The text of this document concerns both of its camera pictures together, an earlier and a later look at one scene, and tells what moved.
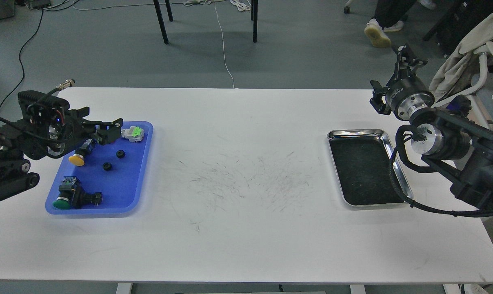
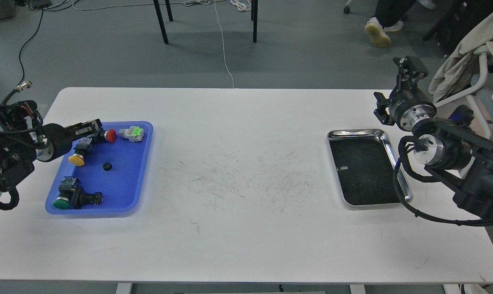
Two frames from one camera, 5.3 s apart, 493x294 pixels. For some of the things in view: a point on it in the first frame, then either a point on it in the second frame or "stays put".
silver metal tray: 362,158 stays put
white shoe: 374,31 stays put
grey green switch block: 134,133 stays put
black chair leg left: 161,18 stays put
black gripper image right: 406,96 to 409,105
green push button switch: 72,195 stays put
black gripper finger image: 105,136 to 87,131
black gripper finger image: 117,123 to 92,126
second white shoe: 397,26 stays put
